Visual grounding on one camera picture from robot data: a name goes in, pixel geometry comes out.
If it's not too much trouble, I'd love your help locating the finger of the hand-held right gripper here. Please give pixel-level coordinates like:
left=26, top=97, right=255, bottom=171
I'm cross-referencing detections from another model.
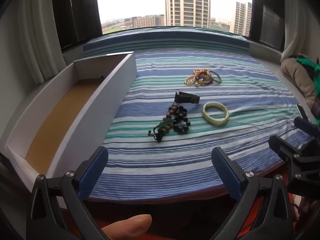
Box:
left=268, top=134, right=320, bottom=196
left=294, top=104, right=320, bottom=145

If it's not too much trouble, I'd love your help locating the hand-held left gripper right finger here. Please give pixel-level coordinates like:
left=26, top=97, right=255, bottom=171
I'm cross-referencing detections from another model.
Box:
left=211, top=147, right=297, bottom=240

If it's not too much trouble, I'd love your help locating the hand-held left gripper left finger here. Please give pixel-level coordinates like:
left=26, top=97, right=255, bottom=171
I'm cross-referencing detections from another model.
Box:
left=26, top=145, right=110, bottom=240

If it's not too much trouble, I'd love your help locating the white cardboard box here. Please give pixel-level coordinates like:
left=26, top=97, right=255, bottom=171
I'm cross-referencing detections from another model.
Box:
left=4, top=51, right=138, bottom=189

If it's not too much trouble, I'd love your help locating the gold bangle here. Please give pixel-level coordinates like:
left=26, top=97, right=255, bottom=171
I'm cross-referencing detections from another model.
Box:
left=208, top=70, right=222, bottom=84

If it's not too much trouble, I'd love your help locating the person's left hand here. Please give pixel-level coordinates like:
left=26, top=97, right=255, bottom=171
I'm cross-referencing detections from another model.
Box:
left=101, top=214, right=152, bottom=240

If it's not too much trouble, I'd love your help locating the green cloth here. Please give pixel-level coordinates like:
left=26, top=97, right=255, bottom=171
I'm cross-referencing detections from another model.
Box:
left=295, top=55, right=320, bottom=125

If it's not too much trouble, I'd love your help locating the beige pillow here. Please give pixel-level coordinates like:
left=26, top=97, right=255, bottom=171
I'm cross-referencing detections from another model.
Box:
left=280, top=58, right=317, bottom=109

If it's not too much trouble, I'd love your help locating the blue green striped bedsheet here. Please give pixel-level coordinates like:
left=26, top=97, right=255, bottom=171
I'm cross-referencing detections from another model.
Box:
left=82, top=29, right=313, bottom=202

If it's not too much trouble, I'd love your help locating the pale green jade bangle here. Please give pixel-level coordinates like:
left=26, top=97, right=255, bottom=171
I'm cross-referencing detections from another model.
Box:
left=202, top=101, right=229, bottom=126

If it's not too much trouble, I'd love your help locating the white curtain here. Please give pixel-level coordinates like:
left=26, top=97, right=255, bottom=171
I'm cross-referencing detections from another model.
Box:
left=282, top=0, right=320, bottom=60
left=17, top=0, right=62, bottom=84

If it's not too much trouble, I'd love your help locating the slim beige tower building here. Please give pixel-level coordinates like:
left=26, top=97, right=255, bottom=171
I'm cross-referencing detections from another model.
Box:
left=234, top=1, right=252, bottom=37

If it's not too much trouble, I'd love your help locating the low brown building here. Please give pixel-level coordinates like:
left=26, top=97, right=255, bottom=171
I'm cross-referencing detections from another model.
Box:
left=131, top=15, right=165, bottom=28

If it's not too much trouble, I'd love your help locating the tall beige tower building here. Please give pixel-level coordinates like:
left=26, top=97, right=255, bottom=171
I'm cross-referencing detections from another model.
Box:
left=164, top=0, right=212, bottom=28

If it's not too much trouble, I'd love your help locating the black bead bracelet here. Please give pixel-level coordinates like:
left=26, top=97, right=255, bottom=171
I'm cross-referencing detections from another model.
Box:
left=172, top=106, right=192, bottom=135

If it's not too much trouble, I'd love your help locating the brown wooden bead bracelet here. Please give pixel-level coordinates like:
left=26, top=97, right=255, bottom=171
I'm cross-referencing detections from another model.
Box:
left=156, top=102, right=180, bottom=140

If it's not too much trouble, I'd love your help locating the green pendant cord necklace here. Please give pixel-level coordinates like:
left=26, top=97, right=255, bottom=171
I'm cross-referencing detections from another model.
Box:
left=148, top=119, right=173, bottom=143

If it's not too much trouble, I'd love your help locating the black strap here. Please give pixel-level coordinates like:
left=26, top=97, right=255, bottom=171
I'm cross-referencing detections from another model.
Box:
left=174, top=90, right=200, bottom=105

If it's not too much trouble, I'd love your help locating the pile of gold bracelets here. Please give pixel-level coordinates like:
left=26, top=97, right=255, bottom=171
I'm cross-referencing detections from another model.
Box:
left=184, top=69, right=210, bottom=87

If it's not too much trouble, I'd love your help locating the red bead bracelet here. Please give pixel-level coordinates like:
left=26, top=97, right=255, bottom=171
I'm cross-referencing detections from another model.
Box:
left=195, top=70, right=213, bottom=87

